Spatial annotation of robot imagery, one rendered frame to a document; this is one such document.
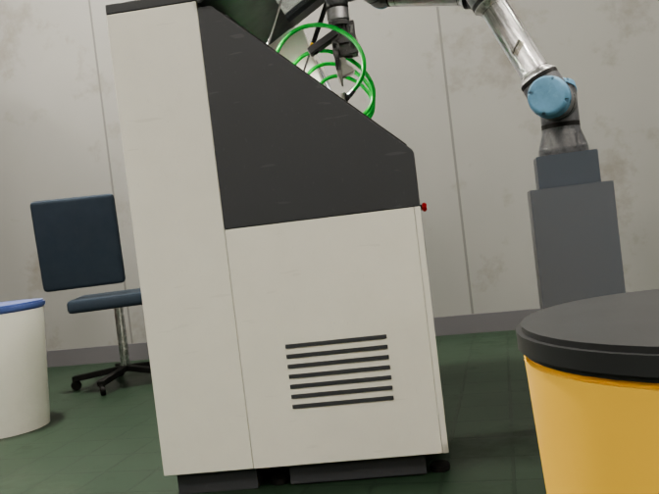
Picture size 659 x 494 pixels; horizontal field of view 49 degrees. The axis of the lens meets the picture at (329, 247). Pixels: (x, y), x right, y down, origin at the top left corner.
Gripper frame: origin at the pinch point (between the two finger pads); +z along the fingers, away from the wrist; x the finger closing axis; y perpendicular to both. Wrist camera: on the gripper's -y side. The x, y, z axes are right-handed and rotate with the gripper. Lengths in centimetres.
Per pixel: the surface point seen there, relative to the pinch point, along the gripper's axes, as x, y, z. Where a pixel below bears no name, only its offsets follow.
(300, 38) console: 34.8, -15.7, -26.0
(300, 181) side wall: -35, -12, 34
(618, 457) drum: -182, 33, 71
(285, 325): -35, -22, 76
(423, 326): -35, 18, 80
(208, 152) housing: -35, -39, 22
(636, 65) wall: 203, 162, -27
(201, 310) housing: -35, -47, 68
